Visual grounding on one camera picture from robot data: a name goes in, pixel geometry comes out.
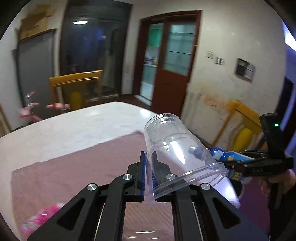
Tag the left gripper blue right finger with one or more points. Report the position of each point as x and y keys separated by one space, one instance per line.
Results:
x=156 y=172

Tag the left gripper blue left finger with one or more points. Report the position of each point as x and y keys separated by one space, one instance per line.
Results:
x=141 y=174

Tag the blue label plastic bottle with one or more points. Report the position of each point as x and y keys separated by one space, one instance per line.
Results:
x=229 y=159

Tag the right hand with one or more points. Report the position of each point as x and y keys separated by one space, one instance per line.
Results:
x=287 y=178

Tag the clear plastic cup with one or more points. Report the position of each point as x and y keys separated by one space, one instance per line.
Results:
x=185 y=160

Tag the wooden chair at right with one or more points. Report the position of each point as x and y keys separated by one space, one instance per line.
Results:
x=248 y=131

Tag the wooden chair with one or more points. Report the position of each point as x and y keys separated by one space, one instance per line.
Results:
x=76 y=91
x=248 y=131

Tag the wooden chair far side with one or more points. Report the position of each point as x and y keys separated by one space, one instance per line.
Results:
x=76 y=91

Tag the red striped table cloth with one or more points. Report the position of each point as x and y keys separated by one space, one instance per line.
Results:
x=41 y=185

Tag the dark red wooden door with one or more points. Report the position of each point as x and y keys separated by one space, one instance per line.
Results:
x=176 y=55

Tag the pink small bottle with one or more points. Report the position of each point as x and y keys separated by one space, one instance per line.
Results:
x=33 y=223

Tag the dark glass sliding door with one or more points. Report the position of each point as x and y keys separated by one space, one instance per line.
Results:
x=93 y=38

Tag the grey refrigerator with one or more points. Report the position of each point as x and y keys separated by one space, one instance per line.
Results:
x=34 y=68

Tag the Galanz cardboard box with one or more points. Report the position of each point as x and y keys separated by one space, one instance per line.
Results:
x=36 y=21

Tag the wall intercom panel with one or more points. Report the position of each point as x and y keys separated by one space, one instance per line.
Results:
x=244 y=70

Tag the wall switch panel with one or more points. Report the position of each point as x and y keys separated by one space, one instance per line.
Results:
x=217 y=60

